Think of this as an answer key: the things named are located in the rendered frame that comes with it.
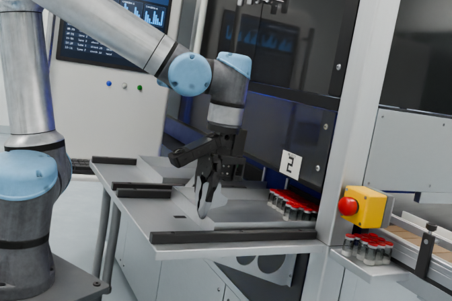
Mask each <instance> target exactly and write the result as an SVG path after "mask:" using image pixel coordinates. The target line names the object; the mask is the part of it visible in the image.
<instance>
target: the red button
mask: <svg viewBox="0 0 452 301"><path fill-rule="evenodd" d="M338 209H339V211H340V213H341V214H342V215H343V216H353V215H354V214H355V213H356V209H357V204H356V201H355V199H354V198H352V197H343V198H341V199H340V201H339V202H338Z"/></svg>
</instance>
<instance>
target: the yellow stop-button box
mask: <svg viewBox="0 0 452 301"><path fill-rule="evenodd" d="M344 197H352V198H354V199H355V201H356V204H357V209H356V213H355V214H354V215H353V216H343V215H342V214H341V213H340V216H341V217H342V218H343V219H345V220H347V221H349V222H351V223H353V224H355V225H357V226H359V227H361V228H387V225H388V222H389V215H390V212H391V207H392V203H393V196H392V195H390V194H388V193H385V192H383V191H380V190H378V189H375V188H374V187H371V186H353V185H347V186H346V189H345V193H344Z"/></svg>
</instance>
